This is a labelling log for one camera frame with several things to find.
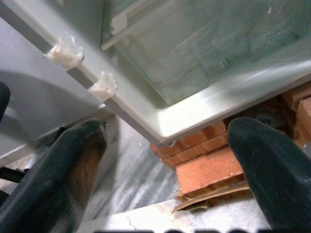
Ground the white tape piece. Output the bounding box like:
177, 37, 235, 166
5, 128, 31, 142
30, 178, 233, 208
88, 71, 119, 103
44, 32, 85, 71

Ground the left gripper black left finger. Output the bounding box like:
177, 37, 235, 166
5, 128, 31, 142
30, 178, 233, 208
0, 118, 108, 233

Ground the orange clay brick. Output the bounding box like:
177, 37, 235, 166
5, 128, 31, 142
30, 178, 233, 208
295, 97, 311, 148
279, 83, 311, 110
174, 147, 252, 199
149, 120, 230, 169

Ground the brown cardboard sheet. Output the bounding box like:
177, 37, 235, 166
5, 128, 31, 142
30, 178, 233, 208
171, 183, 253, 215

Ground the clear glass fridge shelf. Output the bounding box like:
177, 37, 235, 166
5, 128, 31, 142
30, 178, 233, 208
100, 0, 307, 105

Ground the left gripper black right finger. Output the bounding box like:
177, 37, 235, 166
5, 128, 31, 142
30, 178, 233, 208
227, 116, 311, 233

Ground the silver mini fridge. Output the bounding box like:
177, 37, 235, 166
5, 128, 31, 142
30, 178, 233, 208
0, 0, 311, 149

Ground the black rounded object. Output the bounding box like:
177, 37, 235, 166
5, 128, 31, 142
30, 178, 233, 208
0, 81, 12, 124

